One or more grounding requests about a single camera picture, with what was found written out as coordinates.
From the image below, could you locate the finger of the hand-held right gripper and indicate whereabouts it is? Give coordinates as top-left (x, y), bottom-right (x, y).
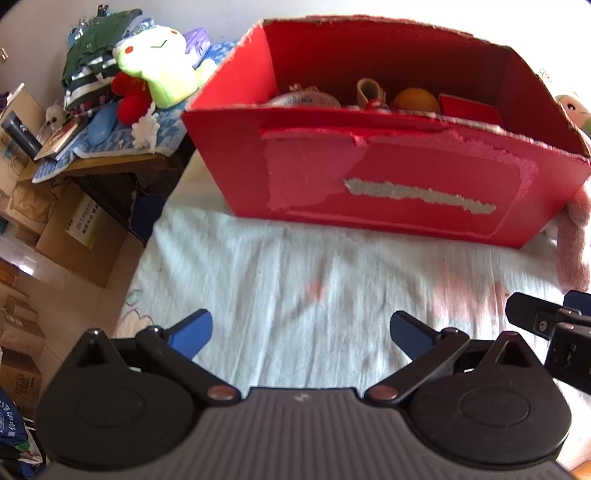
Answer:
top-left (505, 291), bottom-right (591, 341)
top-left (544, 322), bottom-right (591, 394)

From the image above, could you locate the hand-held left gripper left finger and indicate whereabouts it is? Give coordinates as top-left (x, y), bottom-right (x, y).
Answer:
top-left (65, 310), bottom-right (241, 407)

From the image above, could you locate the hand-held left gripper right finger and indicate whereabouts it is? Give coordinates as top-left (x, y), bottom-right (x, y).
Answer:
top-left (365, 311), bottom-right (541, 407)

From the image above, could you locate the red cardboard box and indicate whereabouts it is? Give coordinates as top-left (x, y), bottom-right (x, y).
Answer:
top-left (181, 16), bottom-right (591, 250)

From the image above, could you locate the pink plush toy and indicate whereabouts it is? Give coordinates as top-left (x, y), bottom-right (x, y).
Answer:
top-left (555, 188), bottom-right (591, 292)

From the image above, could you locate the printed bed sheet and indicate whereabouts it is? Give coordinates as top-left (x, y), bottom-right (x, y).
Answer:
top-left (115, 203), bottom-right (591, 472)

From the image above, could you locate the large cardboard box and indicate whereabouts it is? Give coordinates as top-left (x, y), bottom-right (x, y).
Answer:
top-left (36, 184), bottom-right (141, 291)

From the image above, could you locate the wooden desk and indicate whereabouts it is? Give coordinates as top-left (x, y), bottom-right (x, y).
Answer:
top-left (17, 150), bottom-right (190, 247)

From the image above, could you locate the green white-faced plush toy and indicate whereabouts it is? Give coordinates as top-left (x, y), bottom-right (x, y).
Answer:
top-left (553, 91), bottom-right (591, 139)

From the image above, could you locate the white fluffy toy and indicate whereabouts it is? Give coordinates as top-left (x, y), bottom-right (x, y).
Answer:
top-left (130, 104), bottom-right (161, 151)

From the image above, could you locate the blue white patterned cloth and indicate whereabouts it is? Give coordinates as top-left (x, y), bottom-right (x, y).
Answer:
top-left (31, 41), bottom-right (238, 184)

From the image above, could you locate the small red box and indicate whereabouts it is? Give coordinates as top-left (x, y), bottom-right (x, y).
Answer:
top-left (438, 92), bottom-right (505, 126)

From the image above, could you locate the blue oval object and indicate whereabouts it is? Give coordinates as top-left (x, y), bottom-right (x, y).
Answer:
top-left (87, 102), bottom-right (122, 145)

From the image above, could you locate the orange fruit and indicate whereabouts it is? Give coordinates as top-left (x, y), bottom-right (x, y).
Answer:
top-left (392, 88), bottom-right (441, 114)

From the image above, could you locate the book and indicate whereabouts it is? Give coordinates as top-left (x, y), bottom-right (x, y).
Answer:
top-left (34, 117), bottom-right (85, 161)

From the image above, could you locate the red plush toy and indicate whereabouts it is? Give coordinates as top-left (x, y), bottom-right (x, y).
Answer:
top-left (110, 73), bottom-right (152, 124)

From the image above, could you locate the small white figurine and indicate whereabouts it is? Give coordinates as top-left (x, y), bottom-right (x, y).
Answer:
top-left (45, 100), bottom-right (68, 131)

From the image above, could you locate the white plastic bag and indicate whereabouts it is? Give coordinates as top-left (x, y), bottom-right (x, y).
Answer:
top-left (267, 90), bottom-right (343, 110)

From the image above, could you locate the light green frog plush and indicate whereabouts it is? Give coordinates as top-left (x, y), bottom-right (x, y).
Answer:
top-left (112, 23), bottom-right (218, 110)

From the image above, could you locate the pile of folded clothes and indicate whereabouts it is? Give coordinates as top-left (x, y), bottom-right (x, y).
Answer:
top-left (61, 8), bottom-right (145, 112)

